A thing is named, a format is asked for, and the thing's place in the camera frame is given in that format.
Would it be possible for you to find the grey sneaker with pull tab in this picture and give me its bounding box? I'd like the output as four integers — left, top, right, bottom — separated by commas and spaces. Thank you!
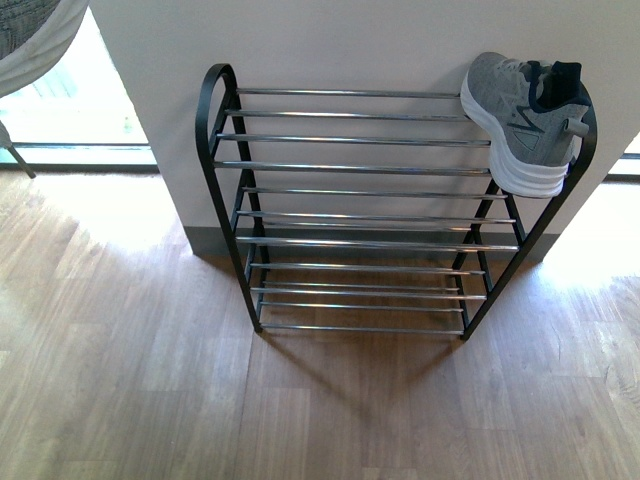
460, 52, 592, 198

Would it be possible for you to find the black metal shoe rack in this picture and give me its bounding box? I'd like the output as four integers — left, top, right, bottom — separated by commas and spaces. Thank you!
195, 63, 597, 339

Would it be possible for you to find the wicker chair with white cushion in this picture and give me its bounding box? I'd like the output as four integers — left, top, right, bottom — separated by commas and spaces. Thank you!
0, 0, 90, 180

